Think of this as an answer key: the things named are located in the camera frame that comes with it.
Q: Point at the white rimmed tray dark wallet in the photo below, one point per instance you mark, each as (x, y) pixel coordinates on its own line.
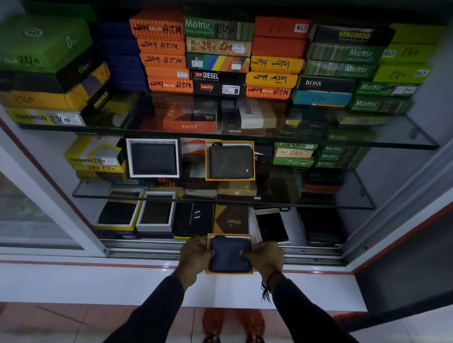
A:
(156, 212)

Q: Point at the person's left hand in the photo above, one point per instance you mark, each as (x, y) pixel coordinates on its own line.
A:
(192, 256)

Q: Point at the white aluminium door frame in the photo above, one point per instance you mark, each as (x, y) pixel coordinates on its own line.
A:
(408, 195)

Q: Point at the long glass shelf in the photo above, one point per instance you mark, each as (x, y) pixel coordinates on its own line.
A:
(394, 133)

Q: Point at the yellow rimmed open wallet box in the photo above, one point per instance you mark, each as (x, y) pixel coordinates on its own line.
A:
(216, 273)

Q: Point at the black box white print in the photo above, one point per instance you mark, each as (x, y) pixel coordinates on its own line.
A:
(324, 84)

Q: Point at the brown and black box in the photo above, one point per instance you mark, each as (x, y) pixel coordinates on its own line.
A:
(232, 220)

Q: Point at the black box yellow print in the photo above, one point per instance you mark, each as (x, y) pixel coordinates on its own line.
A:
(351, 35)

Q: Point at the small tan wallet box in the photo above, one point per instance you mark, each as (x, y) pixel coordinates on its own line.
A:
(293, 153)

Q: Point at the gold box with star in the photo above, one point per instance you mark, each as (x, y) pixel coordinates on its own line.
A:
(237, 188)

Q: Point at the red orange wallet box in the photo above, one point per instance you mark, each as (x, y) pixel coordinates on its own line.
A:
(282, 28)
(278, 47)

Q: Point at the short glass shelf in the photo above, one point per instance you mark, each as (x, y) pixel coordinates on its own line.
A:
(339, 200)

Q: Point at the black box white label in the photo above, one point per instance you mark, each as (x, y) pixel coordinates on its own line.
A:
(218, 89)

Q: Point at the black flat wallet box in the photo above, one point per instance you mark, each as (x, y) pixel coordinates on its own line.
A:
(321, 228)

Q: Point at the large black box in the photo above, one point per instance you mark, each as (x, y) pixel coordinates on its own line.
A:
(39, 79)

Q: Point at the metal sliding door track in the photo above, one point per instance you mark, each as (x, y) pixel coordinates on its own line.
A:
(147, 248)

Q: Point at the person's left fingers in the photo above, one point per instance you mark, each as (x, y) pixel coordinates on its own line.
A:
(204, 246)

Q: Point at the white cabinet base ledge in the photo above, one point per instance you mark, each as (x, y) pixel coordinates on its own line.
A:
(80, 279)

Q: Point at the multicoloured striped wallet box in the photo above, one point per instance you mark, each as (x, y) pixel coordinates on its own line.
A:
(217, 62)

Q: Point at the yellow handwritten wallet box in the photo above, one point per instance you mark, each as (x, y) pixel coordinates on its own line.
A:
(271, 79)
(276, 64)

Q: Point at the yellow and black box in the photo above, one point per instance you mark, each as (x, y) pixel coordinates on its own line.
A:
(44, 118)

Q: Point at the white rimmed open wallet box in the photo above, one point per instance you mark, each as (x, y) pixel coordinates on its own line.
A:
(128, 156)

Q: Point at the white framed sliding glass door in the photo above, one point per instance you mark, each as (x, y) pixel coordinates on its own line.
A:
(19, 205)

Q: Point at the orange rimmed open wallet box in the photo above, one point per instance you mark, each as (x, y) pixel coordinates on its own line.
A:
(206, 159)

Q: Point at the lime green wallet box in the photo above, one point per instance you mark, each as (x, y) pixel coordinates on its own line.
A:
(417, 34)
(407, 54)
(401, 73)

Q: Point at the light blue wallet box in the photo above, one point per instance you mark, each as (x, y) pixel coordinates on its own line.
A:
(321, 98)

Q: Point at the brown leather wallet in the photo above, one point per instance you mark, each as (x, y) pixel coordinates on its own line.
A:
(229, 162)

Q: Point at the orange and black box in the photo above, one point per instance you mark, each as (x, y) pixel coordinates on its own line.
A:
(189, 122)

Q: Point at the black box white letters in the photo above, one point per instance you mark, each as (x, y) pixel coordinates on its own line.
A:
(194, 220)

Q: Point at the large green box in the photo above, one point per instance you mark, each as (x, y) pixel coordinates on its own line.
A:
(35, 43)

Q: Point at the black box red logo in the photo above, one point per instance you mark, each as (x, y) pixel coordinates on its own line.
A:
(217, 76)

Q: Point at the person's right hand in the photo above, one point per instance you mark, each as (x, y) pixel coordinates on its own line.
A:
(268, 259)

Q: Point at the person's left forearm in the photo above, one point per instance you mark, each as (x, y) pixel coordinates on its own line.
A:
(153, 314)

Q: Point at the navy blue wallet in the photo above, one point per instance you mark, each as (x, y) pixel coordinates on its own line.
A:
(228, 255)

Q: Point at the cream rimmed tray dark wallet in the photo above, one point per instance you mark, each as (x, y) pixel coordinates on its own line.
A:
(271, 225)

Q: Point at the small green wallet box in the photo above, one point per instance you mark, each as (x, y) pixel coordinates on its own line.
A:
(295, 146)
(293, 162)

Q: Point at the yellow box black stripe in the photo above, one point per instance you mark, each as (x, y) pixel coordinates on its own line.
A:
(92, 156)

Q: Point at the yellow rimmed tray black wallet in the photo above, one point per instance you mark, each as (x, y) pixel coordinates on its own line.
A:
(119, 211)

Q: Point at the dark green box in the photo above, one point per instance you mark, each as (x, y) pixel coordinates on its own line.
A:
(62, 9)

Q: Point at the stack of dark blue boxes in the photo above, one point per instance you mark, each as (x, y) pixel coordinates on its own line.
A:
(120, 55)

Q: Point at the person's right fingers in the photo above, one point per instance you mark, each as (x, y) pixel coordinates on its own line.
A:
(250, 254)

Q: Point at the green striped wallet box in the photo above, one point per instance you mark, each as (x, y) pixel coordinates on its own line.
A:
(338, 70)
(380, 105)
(343, 53)
(218, 29)
(386, 89)

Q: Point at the person's right forearm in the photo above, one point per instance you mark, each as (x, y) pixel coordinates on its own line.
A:
(315, 329)

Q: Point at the white box black lettering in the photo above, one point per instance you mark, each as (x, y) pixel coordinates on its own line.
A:
(251, 114)

